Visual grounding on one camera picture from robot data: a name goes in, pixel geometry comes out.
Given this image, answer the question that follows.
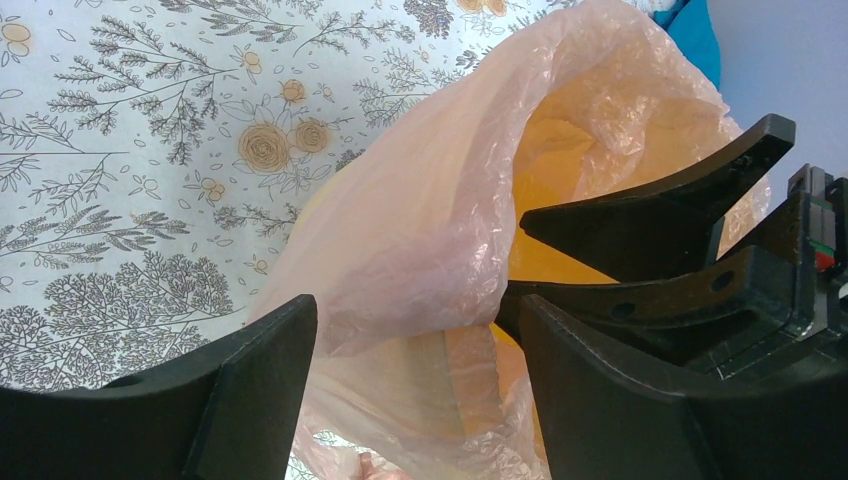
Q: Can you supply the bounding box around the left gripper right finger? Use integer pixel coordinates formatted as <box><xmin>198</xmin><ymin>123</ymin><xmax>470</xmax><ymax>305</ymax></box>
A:
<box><xmin>519</xmin><ymin>295</ymin><xmax>847</xmax><ymax>479</ymax></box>

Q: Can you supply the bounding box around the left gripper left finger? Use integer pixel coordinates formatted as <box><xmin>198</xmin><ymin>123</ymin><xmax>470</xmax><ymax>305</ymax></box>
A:
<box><xmin>1</xmin><ymin>294</ymin><xmax>317</xmax><ymax>480</ymax></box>

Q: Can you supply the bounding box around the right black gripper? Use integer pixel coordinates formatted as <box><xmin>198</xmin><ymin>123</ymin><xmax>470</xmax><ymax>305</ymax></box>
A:
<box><xmin>495</xmin><ymin>114</ymin><xmax>847</xmax><ymax>379</ymax></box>

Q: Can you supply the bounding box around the pink plastic trash bag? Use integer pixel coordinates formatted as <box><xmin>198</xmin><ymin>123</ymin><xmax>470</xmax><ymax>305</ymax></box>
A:
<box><xmin>251</xmin><ymin>1</ymin><xmax>740</xmax><ymax>479</ymax></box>

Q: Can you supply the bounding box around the yellow plastic trash bin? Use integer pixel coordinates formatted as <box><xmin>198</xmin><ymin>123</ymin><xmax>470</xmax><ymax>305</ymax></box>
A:
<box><xmin>291</xmin><ymin>86</ymin><xmax>750</xmax><ymax>439</ymax></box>

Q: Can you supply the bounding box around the bright blue folded cloth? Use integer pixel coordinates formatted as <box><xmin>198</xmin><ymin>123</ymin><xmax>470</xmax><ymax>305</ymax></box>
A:
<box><xmin>651</xmin><ymin>0</ymin><xmax>722</xmax><ymax>90</ymax></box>

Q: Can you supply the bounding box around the floral patterned table mat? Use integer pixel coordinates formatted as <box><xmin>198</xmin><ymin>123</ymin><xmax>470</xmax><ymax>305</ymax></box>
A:
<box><xmin>0</xmin><ymin>0</ymin><xmax>657</xmax><ymax>480</ymax></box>

